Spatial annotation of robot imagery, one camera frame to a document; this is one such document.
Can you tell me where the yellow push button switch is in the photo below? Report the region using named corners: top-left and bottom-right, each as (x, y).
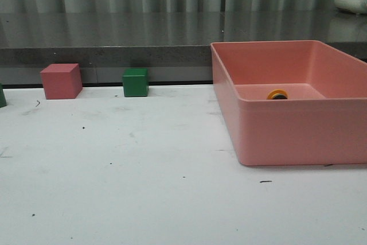
top-left (267, 90), bottom-right (288, 100)

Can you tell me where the green cube block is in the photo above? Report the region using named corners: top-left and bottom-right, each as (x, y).
top-left (122, 68), bottom-right (149, 97)

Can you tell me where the dark grey counter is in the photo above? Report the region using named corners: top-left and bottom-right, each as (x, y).
top-left (1, 10), bottom-right (366, 87)

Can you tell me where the pink cube block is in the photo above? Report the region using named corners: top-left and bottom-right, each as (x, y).
top-left (40, 63), bottom-right (83, 100)

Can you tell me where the pink plastic bin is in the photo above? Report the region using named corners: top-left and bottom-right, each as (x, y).
top-left (211, 40), bottom-right (366, 166)

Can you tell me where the green block at left edge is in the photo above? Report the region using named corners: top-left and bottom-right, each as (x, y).
top-left (0, 84), bottom-right (7, 108)

